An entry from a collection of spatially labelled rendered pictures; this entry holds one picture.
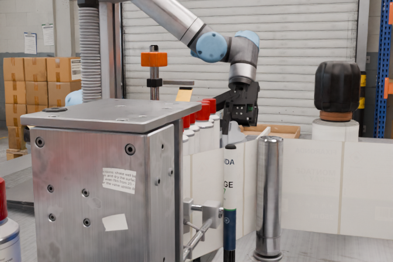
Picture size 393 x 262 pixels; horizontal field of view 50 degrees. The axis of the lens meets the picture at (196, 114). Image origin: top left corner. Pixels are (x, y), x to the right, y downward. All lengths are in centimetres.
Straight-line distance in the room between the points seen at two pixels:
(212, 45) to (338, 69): 36
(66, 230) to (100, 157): 7
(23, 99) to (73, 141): 456
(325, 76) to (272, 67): 440
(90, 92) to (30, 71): 411
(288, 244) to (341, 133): 22
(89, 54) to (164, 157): 39
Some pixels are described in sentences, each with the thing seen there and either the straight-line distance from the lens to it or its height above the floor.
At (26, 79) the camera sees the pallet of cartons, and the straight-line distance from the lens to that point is 484.
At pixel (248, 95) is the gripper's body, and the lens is 115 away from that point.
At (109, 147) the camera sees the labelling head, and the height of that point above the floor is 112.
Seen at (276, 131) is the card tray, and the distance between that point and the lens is 195.
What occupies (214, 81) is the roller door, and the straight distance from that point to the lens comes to 538.
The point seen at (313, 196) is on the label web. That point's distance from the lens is 68.
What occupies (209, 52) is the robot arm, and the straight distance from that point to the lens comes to 104.
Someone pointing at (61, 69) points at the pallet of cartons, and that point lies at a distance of 456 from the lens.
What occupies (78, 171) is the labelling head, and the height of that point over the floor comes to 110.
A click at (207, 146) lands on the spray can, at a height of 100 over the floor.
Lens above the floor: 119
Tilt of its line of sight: 8 degrees down
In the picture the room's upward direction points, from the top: straight up
